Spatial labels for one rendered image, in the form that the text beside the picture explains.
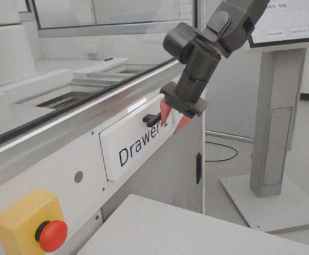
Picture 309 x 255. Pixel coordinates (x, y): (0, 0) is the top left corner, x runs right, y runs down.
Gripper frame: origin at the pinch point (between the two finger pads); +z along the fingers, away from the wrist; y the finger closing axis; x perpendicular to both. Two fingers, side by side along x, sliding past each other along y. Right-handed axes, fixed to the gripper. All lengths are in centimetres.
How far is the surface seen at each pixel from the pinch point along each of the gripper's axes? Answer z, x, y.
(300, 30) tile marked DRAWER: -25, -83, -20
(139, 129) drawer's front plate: 1.7, 4.7, 5.2
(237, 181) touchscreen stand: 71, -100, -44
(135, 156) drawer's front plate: 6.7, 8.0, 2.7
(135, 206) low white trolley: 11.7, 15.4, -3.5
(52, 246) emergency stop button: 1.5, 36.3, 1.0
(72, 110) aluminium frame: -5.5, 20.5, 13.1
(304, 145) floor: 53, -174, -85
